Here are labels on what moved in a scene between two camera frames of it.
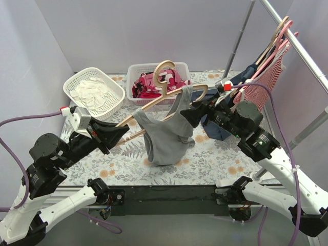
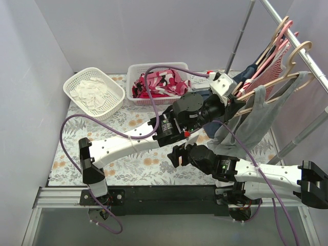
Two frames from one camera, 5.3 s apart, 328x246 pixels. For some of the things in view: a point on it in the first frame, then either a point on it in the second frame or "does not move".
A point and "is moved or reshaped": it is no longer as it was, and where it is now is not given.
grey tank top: [168, 141] is moved or reshaped
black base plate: [148, 200] does not move
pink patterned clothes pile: [145, 87] does not move
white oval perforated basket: [95, 90] does not move
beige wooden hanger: [162, 94] → [311, 75]
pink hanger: [280, 45] does not move
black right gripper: [205, 114] → [180, 157]
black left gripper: [100, 139] → [232, 107]
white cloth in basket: [91, 91] does not move
